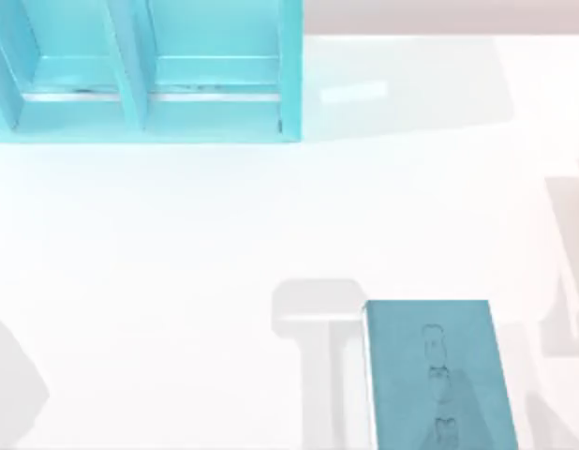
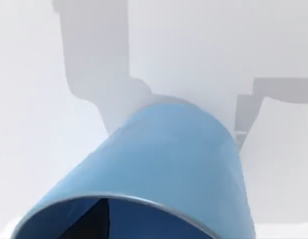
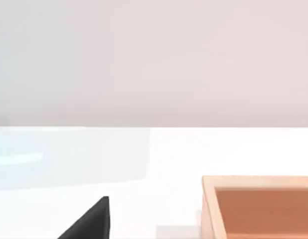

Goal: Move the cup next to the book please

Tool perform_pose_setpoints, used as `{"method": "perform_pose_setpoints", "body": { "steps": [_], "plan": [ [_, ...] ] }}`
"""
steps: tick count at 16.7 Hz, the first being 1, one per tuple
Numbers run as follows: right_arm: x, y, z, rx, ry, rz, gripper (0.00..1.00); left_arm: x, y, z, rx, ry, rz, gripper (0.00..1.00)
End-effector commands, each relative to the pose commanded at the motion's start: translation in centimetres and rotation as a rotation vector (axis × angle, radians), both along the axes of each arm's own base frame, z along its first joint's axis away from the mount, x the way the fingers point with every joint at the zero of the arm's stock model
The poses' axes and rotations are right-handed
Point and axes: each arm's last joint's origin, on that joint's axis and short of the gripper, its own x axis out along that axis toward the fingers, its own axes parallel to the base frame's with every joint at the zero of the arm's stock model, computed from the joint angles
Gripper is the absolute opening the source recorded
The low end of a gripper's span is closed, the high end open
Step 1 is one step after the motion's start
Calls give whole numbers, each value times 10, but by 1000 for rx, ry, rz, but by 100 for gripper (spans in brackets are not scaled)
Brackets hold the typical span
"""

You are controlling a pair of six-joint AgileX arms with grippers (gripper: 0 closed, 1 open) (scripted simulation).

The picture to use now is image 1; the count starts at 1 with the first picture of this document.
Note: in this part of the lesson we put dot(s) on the light blue rack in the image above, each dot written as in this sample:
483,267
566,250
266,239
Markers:
214,70

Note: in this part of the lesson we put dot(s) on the teal book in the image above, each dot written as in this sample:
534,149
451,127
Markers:
430,375

